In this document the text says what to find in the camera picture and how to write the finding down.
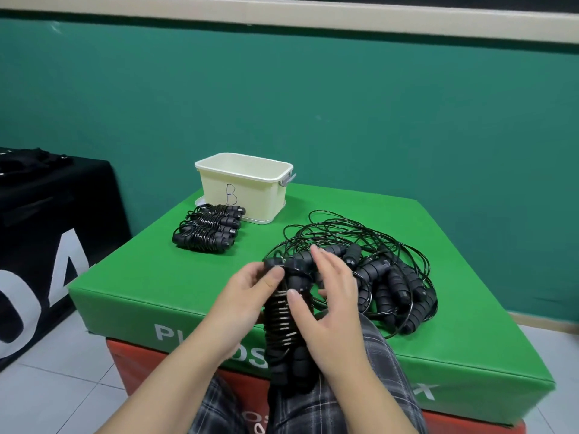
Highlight black jump rope with cable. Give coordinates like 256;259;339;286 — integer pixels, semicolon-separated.
262;252;318;395

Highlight person's left forearm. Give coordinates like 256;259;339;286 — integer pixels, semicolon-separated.
96;329;237;434

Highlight green foam plyo box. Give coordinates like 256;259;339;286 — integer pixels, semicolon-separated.
68;181;556;426

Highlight person's right hand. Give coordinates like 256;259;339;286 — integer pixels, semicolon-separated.
286;245;363;380

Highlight person's left hand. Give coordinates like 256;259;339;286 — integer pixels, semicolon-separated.
205;260;286;357

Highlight cream plastic bin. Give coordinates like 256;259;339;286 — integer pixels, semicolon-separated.
195;152;297;225

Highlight person's right forearm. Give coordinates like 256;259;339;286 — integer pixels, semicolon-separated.
317;357;420;434

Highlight pile of loose black jump ropes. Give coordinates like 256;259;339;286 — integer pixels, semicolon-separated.
271;210;439;338

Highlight red foam plyo box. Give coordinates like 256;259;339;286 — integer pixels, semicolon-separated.
106;337;527;434

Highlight grey plaid trousers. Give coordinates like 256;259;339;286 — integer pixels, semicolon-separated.
187;312;429;434

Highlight black foam plyo box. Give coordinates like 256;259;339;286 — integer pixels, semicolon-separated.
0;146;133;373

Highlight wound black jump rope bundle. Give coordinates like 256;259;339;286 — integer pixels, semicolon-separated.
171;230;236;256
186;212;243;228
178;221;240;241
195;203;248;219

